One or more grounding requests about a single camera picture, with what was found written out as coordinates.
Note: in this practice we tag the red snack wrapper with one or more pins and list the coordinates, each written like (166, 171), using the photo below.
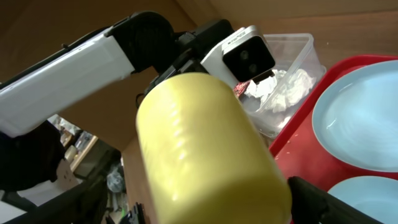
(240, 88)

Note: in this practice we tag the clear plastic bin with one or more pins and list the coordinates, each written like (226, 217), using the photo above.
(291, 52)

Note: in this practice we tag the light blue bowl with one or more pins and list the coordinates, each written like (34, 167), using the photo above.
(373, 195)

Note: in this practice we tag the white tissue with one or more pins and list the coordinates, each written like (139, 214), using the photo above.
(281, 91)

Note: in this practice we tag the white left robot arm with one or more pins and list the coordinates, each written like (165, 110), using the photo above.
(143, 40)

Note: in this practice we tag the light blue plate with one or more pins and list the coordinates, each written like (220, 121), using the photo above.
(355, 118)

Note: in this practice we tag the yellow plastic cup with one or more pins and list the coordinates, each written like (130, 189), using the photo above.
(205, 161)

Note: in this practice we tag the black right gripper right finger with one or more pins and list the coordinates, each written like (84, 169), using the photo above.
(311, 205)

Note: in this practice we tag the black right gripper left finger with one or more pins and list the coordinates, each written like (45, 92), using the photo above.
(85, 203)

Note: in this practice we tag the red serving tray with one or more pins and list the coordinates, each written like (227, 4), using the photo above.
(296, 149)

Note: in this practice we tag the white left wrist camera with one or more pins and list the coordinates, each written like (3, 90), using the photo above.
(240, 57)

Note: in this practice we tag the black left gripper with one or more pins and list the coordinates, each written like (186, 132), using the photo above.
(193, 46)

